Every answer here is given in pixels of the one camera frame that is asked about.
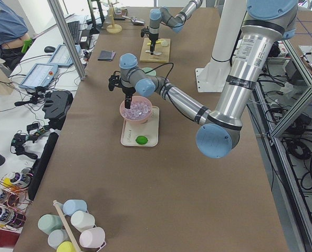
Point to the beige plastic tray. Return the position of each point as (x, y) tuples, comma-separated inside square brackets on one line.
[(149, 129)]

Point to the bamboo cutting board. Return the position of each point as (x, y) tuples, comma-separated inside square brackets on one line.
[(145, 55)]

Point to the pastel cup rack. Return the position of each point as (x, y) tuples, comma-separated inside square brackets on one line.
[(72, 228)]

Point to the yellow plastic knife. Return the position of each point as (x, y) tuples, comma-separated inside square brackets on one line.
[(159, 41)]

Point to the grey folded cloth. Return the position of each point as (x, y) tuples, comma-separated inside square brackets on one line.
[(106, 55)]

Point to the black keyboard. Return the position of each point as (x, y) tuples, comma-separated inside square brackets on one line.
[(74, 30)]

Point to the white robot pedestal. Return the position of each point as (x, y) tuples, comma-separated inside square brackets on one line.
[(213, 76)]

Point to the mint green bowl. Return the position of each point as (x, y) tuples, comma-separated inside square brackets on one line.
[(149, 71)]

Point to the aluminium frame post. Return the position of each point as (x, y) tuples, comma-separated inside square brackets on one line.
[(67, 38)]

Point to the seated person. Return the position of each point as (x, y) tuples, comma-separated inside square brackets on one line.
[(13, 35)]

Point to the clear ice cubes pile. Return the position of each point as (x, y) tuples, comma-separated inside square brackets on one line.
[(139, 110)]

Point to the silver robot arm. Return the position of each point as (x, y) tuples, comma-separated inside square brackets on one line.
[(247, 31), (162, 15)]

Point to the pink bowl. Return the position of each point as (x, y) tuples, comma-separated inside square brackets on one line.
[(136, 98)]

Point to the metal ice scoop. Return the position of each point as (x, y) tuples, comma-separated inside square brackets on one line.
[(135, 21)]

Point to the black computer mouse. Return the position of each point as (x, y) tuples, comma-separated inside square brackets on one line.
[(49, 49)]

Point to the blue teach pendant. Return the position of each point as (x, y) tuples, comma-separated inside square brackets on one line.
[(61, 57), (39, 76)]

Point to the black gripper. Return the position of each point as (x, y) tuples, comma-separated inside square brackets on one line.
[(128, 91), (153, 39)]

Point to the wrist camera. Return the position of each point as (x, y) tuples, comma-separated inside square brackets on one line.
[(114, 81), (145, 32)]

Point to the wooden mug tree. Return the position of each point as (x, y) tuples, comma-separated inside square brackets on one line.
[(112, 28)]

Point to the green lime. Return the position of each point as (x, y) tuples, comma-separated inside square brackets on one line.
[(141, 140)]

